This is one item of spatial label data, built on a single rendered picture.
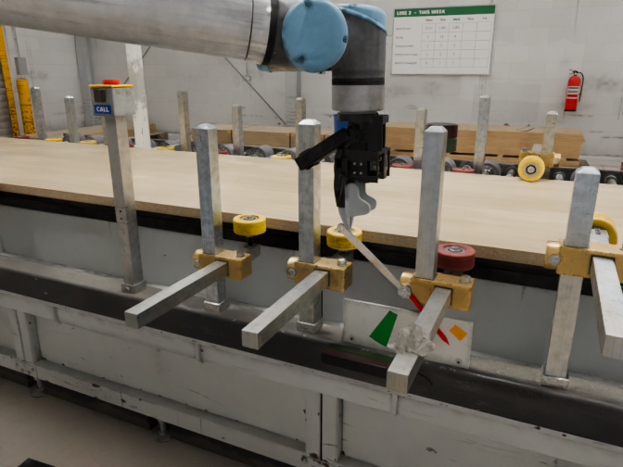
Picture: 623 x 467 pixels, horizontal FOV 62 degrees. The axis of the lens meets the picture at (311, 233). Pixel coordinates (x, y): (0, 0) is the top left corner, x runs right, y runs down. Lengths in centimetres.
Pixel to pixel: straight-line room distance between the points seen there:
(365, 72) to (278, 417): 114
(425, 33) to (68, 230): 690
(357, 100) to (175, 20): 33
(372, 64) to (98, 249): 120
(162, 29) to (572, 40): 755
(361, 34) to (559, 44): 724
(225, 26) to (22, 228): 149
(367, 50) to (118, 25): 38
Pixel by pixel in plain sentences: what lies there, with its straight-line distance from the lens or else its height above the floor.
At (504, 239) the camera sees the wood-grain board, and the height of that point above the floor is 90.
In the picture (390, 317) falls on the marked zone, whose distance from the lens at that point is 106.
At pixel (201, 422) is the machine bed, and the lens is 184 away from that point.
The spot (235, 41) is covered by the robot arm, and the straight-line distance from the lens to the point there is 70.
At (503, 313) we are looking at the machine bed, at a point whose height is 73.
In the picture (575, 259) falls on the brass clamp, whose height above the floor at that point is 95.
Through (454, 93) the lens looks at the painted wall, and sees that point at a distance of 812.
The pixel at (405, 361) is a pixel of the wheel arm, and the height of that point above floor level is 86.
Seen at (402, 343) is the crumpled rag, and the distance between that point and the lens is 78.
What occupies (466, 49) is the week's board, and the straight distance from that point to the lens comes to 809.
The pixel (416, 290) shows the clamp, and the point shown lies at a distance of 102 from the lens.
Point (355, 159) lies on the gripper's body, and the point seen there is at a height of 111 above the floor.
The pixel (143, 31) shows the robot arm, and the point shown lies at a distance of 70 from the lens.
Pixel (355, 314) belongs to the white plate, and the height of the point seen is 77.
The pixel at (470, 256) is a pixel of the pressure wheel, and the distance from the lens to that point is 106.
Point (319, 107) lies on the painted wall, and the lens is 868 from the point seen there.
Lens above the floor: 125
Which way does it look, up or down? 18 degrees down
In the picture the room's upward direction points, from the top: straight up
